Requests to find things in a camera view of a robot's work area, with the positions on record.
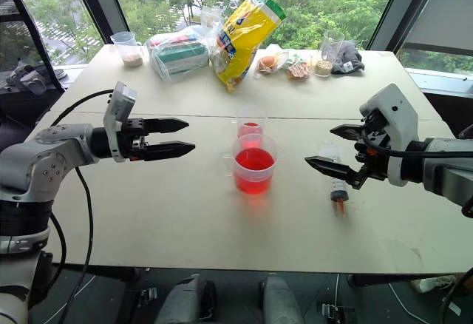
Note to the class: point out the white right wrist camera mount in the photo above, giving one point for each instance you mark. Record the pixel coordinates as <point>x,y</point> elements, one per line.
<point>395,113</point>

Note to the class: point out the yellow snack bag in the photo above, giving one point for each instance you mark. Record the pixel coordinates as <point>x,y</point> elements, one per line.
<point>240,50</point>

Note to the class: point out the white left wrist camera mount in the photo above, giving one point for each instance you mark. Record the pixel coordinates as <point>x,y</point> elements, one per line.
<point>120,103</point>

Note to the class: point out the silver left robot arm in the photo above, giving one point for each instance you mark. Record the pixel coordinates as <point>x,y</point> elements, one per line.
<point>37,154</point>

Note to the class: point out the clear plastic syringe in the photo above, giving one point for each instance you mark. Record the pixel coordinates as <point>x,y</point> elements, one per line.
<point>339,192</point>

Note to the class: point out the toy sandwich in wrapper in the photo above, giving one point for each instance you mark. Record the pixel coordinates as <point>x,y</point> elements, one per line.
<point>297,69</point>

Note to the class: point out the small cup red liquid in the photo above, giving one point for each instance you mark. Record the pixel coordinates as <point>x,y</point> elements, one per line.
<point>250,128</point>

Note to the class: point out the clear measuring cup with grains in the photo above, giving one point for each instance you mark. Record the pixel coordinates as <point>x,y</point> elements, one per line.
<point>127,48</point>

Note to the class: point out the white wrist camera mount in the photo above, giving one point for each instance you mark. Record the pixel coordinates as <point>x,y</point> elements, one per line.
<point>120,103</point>
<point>395,113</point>

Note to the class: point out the clear bag with green boxes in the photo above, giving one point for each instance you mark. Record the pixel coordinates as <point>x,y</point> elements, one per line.
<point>177,57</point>

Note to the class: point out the large cup red liquid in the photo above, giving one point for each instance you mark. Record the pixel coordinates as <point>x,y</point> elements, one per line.
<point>254,170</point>

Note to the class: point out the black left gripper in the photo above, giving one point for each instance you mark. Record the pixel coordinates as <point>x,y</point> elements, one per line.
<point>132,131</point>

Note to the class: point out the clear glass with grains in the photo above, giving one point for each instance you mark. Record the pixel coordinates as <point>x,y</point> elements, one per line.
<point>324,66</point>

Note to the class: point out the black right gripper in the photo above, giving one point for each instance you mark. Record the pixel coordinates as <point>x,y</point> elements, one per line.
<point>375,161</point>

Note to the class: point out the dark grey cloth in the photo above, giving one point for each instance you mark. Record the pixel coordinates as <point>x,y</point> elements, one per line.
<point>349,59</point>

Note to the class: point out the white shoe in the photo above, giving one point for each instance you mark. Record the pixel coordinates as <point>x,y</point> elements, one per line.
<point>432,283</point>

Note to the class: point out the dark grey rounded robot leg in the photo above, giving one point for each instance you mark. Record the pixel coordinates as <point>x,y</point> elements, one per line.
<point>184,302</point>
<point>281,302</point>

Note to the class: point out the black metal frame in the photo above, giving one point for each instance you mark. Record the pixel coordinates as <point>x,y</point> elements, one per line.
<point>26,13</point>

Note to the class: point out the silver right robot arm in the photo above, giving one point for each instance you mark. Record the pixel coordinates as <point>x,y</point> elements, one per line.
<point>443,178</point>

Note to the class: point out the toy burger in wrapper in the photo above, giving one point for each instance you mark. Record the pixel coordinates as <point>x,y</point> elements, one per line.
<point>267,64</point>

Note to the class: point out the grey black device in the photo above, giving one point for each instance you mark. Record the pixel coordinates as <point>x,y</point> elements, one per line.
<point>27,78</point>

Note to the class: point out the small clear plastic bag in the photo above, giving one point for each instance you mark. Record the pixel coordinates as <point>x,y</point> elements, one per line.
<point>211,17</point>

